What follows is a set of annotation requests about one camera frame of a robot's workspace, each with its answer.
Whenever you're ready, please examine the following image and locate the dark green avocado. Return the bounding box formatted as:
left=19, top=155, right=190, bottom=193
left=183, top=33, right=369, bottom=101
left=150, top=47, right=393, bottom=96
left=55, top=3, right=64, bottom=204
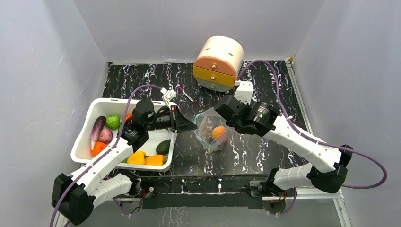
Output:
left=156, top=140, right=171, bottom=156

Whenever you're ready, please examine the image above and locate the purple eggplant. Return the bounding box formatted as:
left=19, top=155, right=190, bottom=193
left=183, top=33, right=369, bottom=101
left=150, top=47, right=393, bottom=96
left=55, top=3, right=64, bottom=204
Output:
left=90, top=116, right=106, bottom=150

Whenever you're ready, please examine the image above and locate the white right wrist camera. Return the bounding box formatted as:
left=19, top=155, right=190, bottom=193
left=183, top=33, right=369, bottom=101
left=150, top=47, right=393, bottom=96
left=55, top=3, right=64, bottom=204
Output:
left=234, top=80, right=253, bottom=104

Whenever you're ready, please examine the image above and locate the pink marker pen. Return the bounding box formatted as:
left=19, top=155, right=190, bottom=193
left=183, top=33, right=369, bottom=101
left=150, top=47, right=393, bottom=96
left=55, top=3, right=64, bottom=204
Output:
left=178, top=86, right=194, bottom=103

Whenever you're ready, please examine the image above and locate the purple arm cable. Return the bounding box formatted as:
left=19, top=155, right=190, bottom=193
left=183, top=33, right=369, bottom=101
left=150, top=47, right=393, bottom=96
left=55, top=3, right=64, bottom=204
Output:
left=48, top=84, right=164, bottom=227
left=237, top=60, right=388, bottom=190

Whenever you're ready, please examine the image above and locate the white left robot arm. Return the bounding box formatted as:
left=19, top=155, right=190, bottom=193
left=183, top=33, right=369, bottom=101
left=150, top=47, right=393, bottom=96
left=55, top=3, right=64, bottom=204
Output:
left=51, top=100, right=197, bottom=225

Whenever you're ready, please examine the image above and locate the green cabbage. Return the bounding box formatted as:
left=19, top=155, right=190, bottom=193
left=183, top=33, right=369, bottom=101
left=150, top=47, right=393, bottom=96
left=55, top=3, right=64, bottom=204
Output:
left=105, top=114, right=121, bottom=130

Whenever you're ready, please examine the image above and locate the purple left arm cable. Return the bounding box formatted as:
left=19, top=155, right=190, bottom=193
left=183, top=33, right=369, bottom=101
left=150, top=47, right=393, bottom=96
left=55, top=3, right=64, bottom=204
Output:
left=48, top=84, right=164, bottom=227

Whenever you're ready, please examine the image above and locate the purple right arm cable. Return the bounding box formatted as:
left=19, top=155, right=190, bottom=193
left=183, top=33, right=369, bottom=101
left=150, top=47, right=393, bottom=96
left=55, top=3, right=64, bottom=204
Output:
left=237, top=60, right=388, bottom=190

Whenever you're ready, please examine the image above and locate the clear zip top bag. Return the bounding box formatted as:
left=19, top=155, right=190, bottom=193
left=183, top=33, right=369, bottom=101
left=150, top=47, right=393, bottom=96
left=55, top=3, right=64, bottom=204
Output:
left=193, top=108, right=231, bottom=153

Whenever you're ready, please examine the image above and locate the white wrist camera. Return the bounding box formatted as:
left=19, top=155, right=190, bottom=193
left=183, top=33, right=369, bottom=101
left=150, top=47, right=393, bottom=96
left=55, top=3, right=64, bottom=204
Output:
left=160, top=88, right=177, bottom=102
left=234, top=80, right=253, bottom=104

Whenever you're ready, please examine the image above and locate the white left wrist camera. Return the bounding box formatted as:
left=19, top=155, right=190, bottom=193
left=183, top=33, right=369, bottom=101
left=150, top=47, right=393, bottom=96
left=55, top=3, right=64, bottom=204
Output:
left=160, top=88, right=177, bottom=102

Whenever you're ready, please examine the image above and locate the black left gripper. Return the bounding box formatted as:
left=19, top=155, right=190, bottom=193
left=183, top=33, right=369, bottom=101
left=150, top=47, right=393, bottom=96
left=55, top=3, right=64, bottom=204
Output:
left=145, top=106, right=198, bottom=134

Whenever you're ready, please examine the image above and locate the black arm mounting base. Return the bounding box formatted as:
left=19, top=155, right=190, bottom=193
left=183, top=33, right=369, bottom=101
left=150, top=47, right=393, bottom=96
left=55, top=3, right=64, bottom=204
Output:
left=138, top=175, right=292, bottom=210

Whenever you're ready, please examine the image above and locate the orange pumpkin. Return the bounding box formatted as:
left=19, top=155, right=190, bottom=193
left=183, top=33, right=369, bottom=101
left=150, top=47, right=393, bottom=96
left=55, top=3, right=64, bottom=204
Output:
left=124, top=114, right=132, bottom=122

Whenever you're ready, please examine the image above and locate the round pastel drawer cabinet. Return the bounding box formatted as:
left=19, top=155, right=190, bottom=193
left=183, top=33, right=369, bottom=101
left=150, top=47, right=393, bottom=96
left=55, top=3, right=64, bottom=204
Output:
left=192, top=35, right=244, bottom=93

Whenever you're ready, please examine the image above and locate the red onion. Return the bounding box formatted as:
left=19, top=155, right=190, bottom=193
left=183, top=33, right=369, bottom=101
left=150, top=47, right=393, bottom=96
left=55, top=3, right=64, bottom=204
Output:
left=98, top=128, right=113, bottom=144

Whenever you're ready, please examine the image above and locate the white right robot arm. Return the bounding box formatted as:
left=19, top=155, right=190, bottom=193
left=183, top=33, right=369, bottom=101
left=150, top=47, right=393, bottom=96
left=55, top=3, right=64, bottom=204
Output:
left=214, top=95, right=352, bottom=196

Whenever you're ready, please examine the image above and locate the yellow orange bell pepper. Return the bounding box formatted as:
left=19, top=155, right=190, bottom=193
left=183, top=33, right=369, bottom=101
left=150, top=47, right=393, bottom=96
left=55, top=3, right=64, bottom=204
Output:
left=145, top=154, right=166, bottom=166

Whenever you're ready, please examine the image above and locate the white plastic bin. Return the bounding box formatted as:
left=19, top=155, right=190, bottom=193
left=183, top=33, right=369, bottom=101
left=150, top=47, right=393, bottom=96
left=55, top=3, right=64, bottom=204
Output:
left=70, top=97, right=180, bottom=173

